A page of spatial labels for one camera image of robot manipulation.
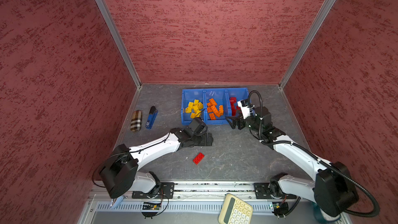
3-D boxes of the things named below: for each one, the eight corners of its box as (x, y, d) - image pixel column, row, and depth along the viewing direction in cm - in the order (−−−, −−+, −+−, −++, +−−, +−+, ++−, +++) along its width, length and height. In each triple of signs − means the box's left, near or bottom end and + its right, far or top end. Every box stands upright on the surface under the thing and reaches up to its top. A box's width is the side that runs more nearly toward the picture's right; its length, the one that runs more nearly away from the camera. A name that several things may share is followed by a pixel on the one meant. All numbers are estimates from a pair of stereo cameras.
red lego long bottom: (192, 161, 86) (192, 159, 84) (200, 153, 89) (200, 151, 87) (196, 165, 84) (196, 164, 82) (204, 157, 87) (204, 155, 85)
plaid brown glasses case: (131, 132, 96) (130, 130, 93) (132, 113, 105) (131, 111, 102) (142, 130, 97) (140, 128, 94) (142, 112, 106) (140, 109, 103)
